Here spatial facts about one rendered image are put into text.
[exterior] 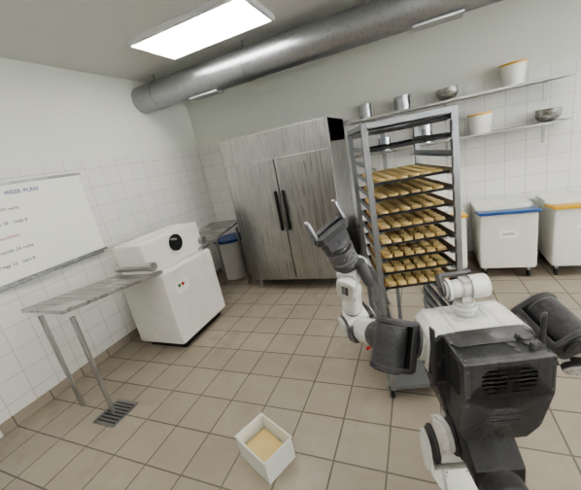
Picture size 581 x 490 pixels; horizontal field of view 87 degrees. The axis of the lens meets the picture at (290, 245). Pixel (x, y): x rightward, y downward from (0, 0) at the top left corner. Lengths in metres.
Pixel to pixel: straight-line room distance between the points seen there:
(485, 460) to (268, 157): 3.38
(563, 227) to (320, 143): 2.60
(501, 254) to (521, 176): 1.02
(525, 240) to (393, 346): 3.21
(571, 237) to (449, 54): 2.33
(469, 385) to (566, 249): 3.39
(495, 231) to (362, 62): 2.51
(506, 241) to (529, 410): 3.09
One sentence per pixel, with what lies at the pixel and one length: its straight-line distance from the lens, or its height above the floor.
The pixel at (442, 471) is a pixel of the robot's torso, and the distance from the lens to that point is 1.61.
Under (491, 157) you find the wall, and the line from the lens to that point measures 4.44.
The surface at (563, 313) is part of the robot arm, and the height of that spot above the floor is 1.22.
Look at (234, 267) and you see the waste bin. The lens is 4.95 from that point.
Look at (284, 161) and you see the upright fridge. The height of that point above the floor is 1.67.
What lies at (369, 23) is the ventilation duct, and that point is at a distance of 3.45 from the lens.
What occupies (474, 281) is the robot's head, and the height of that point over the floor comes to 1.33.
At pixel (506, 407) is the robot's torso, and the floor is 1.07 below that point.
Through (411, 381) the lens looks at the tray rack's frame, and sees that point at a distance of 2.40.
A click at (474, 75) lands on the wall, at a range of 4.42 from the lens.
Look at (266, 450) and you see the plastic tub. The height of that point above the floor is 0.06.
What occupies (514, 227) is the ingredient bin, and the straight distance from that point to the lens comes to 3.96.
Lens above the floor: 1.74
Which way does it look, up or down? 16 degrees down
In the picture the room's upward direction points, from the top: 11 degrees counter-clockwise
